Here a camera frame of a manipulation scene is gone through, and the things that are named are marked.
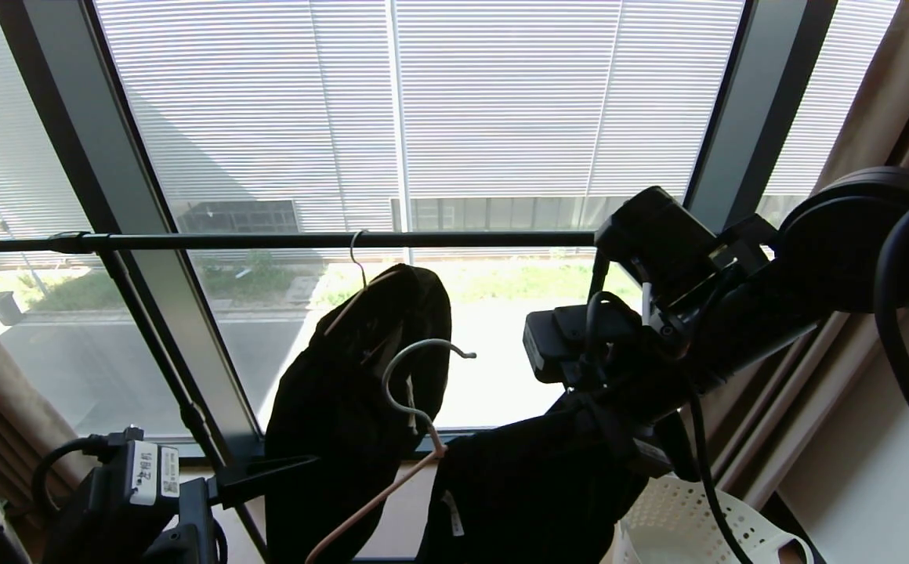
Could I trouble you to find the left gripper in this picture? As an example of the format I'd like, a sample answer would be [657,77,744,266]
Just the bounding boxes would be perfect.
[141,454,321,564]

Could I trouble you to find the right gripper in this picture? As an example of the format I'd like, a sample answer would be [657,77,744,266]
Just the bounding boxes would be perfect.
[572,367,700,477]

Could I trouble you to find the black garment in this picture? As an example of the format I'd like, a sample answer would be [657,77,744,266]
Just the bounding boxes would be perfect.
[415,392,683,564]
[264,265,453,564]

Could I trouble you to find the pink clothes hanger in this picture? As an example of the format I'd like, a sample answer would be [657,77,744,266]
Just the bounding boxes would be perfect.
[306,338,477,564]
[321,230,402,339]

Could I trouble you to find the white laundry basket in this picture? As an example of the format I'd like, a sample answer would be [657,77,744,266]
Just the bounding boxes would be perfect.
[615,474,816,564]

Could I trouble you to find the black clothes rack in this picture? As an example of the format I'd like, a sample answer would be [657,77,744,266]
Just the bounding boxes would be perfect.
[0,230,612,564]

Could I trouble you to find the brown curtain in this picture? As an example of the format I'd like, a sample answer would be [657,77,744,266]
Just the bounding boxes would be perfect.
[0,290,99,510]
[697,0,909,510]

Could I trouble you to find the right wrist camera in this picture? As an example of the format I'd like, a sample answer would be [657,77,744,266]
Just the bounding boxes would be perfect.
[523,302,645,386]

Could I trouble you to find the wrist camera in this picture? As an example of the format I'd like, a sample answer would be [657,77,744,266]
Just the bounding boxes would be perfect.
[523,302,645,386]
[43,427,183,564]

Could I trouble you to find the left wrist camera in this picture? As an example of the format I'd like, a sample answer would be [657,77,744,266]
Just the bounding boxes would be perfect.
[43,427,183,564]

